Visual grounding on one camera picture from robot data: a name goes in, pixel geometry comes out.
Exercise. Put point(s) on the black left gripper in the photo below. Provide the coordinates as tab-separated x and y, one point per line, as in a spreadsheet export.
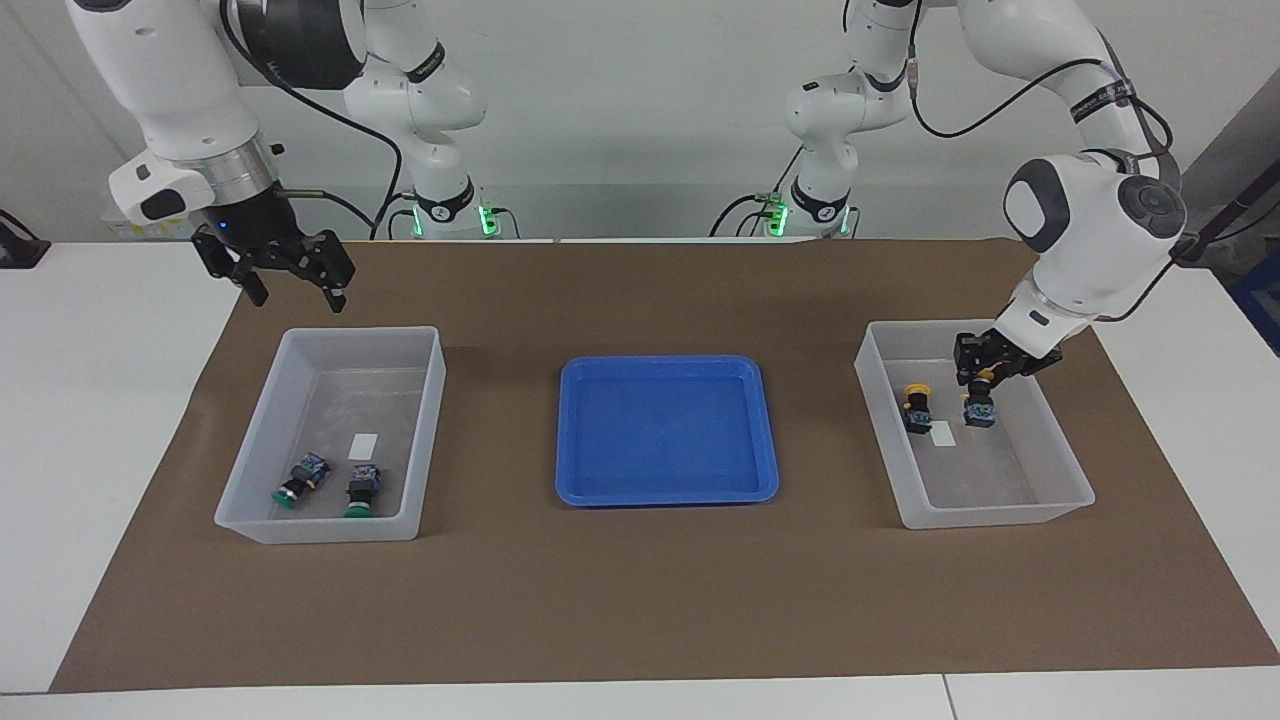
1010	352

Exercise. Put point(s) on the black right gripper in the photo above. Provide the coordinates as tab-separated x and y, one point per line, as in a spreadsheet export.
250	235

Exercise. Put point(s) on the yellow push button switch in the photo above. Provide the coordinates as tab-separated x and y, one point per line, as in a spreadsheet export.
980	410
917	412

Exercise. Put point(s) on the green push button switch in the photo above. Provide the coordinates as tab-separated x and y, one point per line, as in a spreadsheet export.
302	478
362	488

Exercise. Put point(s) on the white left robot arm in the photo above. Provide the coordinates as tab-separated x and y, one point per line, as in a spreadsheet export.
1090	230

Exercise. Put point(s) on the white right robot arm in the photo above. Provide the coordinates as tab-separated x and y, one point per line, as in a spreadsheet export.
170	90

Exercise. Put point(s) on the white paper sticker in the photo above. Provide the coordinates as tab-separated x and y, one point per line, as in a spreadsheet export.
944	436
365	446

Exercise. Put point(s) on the translucent white plastic box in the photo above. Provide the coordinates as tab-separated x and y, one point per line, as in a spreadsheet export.
250	490
1060	480

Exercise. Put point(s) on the black table clamp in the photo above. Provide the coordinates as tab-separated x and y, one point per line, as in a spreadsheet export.
20	252

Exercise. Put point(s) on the black stand pole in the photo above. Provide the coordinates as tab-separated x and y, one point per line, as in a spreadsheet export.
1215	225

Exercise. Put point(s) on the blue crate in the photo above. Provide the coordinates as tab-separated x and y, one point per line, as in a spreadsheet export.
1262	300

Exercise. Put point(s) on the blue plastic tray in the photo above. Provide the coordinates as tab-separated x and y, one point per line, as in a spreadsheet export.
665	440

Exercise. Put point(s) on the brown paper mat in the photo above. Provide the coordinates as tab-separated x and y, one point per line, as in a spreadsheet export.
640	600

